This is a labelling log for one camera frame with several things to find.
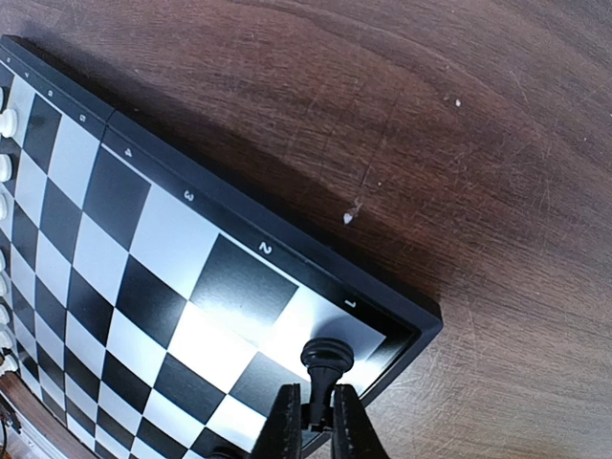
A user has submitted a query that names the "black and white chessboard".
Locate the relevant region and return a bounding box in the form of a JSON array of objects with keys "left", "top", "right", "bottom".
[{"left": 1, "top": 35, "right": 443, "bottom": 458}]

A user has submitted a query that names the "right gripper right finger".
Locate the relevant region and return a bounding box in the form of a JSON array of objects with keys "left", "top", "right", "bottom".
[{"left": 331, "top": 384, "right": 387, "bottom": 459}]

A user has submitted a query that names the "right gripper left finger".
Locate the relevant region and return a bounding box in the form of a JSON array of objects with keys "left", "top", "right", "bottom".
[{"left": 251, "top": 383, "right": 302, "bottom": 459}]

